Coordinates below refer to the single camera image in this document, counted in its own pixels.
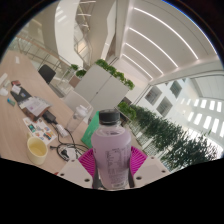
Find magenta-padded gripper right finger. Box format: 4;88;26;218
126;146;171;190

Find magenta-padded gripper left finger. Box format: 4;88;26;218
57;148;102;190

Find purple drink bottle black cap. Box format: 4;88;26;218
90;109;133;191

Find green hedge planter row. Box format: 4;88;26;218
131;104;223;169

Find pale yellow cup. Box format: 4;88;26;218
26;135;49;166

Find white power adapter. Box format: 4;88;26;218
55;124;69;138

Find clear plastic tumbler with lid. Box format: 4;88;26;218
65;104;94;134

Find colourful sticker sheet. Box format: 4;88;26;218
22;117;58;145

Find black power bank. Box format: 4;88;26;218
41;109;58;125

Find low shelf with plants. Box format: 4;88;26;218
117;100;138;123

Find white chair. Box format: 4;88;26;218
62;89;93;116

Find white cabinet topped with plants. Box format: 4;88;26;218
73;58;136;116

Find black tablet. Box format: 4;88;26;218
9;87;33;104

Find small teal item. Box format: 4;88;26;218
6;97;17;107

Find potted plants on wooden planter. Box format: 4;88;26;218
69;63;88;88

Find black office chair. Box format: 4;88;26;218
37;64;57;85

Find white oblong device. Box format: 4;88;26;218
0;72;9;87

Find black cable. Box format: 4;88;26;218
49;123;90;163

